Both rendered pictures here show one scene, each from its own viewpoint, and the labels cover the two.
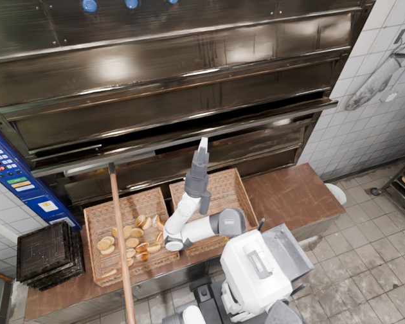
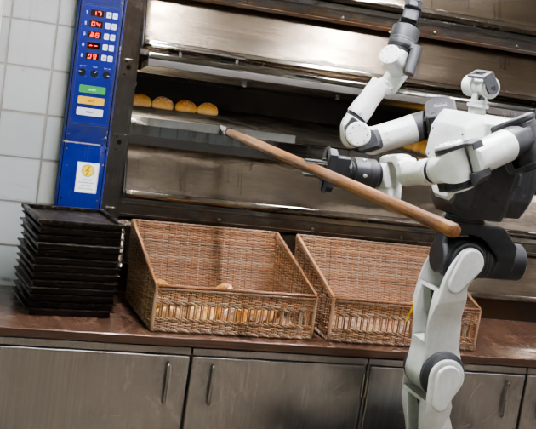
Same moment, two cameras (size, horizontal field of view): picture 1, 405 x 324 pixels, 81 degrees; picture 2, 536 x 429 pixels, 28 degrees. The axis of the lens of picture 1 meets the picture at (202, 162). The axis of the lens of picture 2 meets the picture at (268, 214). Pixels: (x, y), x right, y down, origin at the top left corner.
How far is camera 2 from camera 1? 3.03 m
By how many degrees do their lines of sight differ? 42
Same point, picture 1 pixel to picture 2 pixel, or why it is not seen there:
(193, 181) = (403, 23)
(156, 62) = not seen: outside the picture
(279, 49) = (504, 14)
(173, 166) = (314, 189)
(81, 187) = (151, 167)
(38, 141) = (162, 34)
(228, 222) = (439, 105)
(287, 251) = not seen: hidden behind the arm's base
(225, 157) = not seen: hidden behind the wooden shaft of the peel
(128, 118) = (284, 47)
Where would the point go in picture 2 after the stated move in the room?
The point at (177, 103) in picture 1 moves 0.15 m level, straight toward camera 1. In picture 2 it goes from (355, 50) to (362, 51)
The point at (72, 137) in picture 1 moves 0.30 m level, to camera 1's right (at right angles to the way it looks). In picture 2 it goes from (203, 45) to (288, 57)
